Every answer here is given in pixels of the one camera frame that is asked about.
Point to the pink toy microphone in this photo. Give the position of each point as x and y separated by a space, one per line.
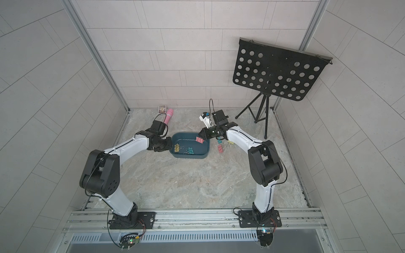
168 116

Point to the circuit board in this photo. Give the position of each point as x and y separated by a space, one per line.
128 241
265 238

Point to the black music stand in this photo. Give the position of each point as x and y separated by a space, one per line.
276 71

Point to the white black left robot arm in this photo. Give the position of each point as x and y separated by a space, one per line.
101 174

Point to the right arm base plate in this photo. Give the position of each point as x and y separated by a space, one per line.
253 219

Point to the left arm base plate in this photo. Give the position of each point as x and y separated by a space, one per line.
140 220

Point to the aluminium mounting rail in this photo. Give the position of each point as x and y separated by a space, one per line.
95 220

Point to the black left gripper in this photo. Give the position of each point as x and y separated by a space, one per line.
169 144

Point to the teal plastic storage box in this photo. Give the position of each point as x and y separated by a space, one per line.
185 145

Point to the small yellow binder clip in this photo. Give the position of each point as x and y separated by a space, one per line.
177 147

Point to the small card box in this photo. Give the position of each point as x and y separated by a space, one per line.
162 109

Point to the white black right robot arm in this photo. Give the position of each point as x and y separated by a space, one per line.
264 161

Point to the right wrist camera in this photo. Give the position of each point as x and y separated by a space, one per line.
205 117

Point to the right circuit board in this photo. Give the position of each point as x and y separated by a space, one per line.
265 238

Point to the left circuit board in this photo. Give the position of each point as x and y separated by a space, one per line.
128 241

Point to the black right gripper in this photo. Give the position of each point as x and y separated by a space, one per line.
208 131

